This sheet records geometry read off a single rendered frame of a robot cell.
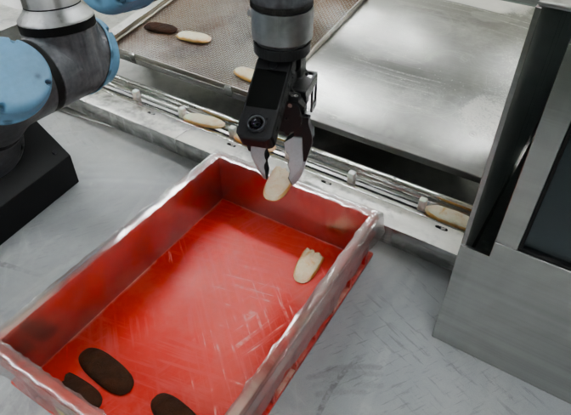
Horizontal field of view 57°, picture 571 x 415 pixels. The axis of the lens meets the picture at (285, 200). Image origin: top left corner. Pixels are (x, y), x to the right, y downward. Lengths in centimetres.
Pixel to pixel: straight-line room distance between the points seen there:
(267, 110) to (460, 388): 44
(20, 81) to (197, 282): 39
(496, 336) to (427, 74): 64
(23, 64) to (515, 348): 77
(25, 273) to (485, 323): 70
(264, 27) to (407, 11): 83
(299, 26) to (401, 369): 47
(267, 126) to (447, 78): 65
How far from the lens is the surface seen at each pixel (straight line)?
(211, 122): 114
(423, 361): 78
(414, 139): 105
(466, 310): 74
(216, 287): 84
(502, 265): 67
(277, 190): 75
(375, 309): 82
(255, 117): 62
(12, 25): 160
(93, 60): 91
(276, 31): 63
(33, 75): 84
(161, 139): 113
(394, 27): 136
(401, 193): 97
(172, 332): 80
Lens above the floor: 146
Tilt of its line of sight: 41 degrees down
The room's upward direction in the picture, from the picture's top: straight up
